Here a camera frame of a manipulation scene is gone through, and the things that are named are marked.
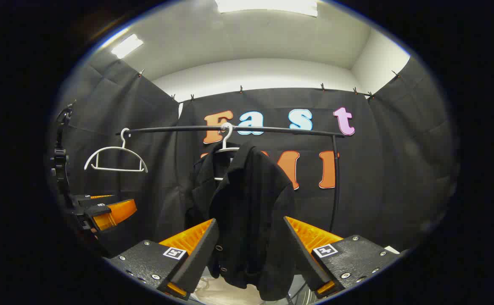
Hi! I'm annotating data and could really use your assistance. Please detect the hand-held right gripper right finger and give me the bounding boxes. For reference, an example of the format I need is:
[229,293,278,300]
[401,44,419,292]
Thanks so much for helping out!
[283,216,404,299]

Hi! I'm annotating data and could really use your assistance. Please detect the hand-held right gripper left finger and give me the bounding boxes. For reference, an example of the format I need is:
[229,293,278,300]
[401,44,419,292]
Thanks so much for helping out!
[105,218,220,301]

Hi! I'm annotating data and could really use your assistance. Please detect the black jacket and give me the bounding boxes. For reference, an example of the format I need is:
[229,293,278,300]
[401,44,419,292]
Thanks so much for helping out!
[186,142,297,301]

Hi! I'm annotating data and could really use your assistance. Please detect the white hanger carrying jacket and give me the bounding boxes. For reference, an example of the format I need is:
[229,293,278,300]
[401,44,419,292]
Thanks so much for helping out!
[214,122,241,182]

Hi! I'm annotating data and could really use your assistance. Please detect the empty white clothes hanger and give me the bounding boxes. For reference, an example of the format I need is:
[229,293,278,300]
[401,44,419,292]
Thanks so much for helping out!
[84,128,148,173]

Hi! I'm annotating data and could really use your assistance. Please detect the black backdrop cloth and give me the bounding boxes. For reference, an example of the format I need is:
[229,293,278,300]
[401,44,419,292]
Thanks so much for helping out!
[45,53,459,255]

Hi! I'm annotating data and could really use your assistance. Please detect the small ceiling light panel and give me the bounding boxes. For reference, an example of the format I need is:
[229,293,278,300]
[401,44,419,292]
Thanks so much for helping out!
[111,34,144,60]

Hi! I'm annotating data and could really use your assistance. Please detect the row of small backdrop clips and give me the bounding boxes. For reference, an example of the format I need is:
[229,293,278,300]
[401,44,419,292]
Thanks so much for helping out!
[138,69,400,101]

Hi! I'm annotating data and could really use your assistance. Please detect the large ceiling light panel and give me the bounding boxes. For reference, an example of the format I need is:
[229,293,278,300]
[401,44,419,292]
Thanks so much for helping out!
[215,0,318,17]

